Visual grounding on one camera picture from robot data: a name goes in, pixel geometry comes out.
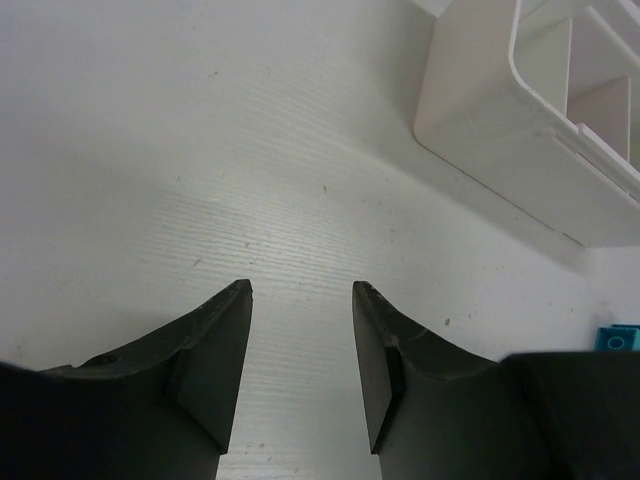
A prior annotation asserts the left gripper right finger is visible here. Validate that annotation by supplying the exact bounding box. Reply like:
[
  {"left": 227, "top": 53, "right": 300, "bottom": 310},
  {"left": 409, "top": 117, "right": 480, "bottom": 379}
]
[{"left": 352, "top": 281, "right": 639, "bottom": 479}]

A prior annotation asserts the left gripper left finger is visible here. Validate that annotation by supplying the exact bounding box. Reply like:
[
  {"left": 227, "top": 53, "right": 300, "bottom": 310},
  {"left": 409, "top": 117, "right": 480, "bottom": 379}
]
[{"left": 1, "top": 279, "right": 253, "bottom": 479}]

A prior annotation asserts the light blue lego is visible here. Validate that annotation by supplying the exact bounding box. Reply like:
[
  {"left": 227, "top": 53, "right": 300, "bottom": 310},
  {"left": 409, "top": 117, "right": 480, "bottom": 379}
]
[{"left": 594, "top": 324, "right": 640, "bottom": 351}]

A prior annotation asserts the white three-compartment container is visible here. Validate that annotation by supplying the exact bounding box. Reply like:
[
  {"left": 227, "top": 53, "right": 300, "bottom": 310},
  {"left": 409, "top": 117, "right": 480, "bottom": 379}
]
[{"left": 414, "top": 1, "right": 639, "bottom": 247}]

